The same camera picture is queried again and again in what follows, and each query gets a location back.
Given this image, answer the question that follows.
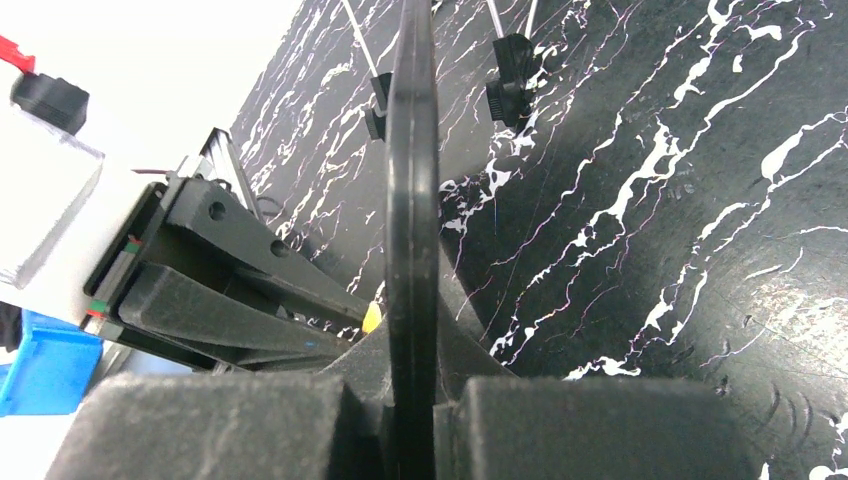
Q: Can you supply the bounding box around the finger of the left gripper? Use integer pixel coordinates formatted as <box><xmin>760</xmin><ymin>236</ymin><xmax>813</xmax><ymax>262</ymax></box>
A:
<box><xmin>118</xmin><ymin>264</ymin><xmax>351</xmax><ymax>371</ymax></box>
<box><xmin>166</xmin><ymin>178</ymin><xmax>368</xmax><ymax>328</ymax></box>

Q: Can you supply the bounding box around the yellow black whiteboard eraser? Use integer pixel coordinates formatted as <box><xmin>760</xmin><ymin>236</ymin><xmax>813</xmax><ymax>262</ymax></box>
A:
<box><xmin>362</xmin><ymin>302</ymin><xmax>383</xmax><ymax>334</ymax></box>

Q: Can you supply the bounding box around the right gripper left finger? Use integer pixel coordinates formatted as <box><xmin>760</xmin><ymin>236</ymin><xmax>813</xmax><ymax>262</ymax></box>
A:
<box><xmin>47</xmin><ymin>331</ymin><xmax>389</xmax><ymax>479</ymax></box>

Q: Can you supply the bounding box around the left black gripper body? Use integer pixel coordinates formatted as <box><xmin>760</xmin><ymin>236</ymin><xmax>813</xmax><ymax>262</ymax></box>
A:
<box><xmin>79</xmin><ymin>172</ymin><xmax>193</xmax><ymax>368</ymax></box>

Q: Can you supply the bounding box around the aluminium rail frame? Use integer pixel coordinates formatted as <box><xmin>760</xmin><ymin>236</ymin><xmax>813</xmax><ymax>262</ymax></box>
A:
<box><xmin>176</xmin><ymin>128</ymin><xmax>264</xmax><ymax>221</ymax></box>

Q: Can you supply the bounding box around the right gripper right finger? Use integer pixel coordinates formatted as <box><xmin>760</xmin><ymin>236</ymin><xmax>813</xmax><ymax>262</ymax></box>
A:
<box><xmin>436</xmin><ymin>251</ymin><xmax>759</xmax><ymax>479</ymax></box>

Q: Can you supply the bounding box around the white whiteboard black frame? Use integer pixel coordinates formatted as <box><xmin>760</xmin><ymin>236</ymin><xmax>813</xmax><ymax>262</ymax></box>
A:
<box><xmin>385</xmin><ymin>1</ymin><xmax>439</xmax><ymax>479</ymax></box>

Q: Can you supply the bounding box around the blue plastic bin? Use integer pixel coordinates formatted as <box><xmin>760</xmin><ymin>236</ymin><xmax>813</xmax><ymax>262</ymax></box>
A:
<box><xmin>1</xmin><ymin>310</ymin><xmax>103</xmax><ymax>417</ymax></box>

